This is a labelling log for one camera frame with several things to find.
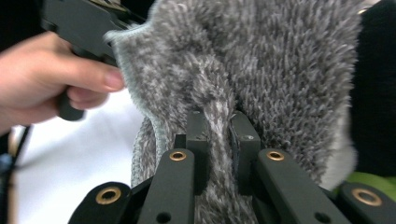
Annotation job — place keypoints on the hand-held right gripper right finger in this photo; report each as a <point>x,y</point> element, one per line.
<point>246,146</point>

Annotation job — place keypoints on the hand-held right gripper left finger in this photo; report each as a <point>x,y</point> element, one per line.
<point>197,143</point>

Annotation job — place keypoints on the grey fluffy towel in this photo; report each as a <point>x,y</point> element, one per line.
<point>264,62</point>

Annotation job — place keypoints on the panda plush toy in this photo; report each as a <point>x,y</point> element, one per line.
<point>376,93</point>

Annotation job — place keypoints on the light blue table mat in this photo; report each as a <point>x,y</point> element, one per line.
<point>77,155</point>

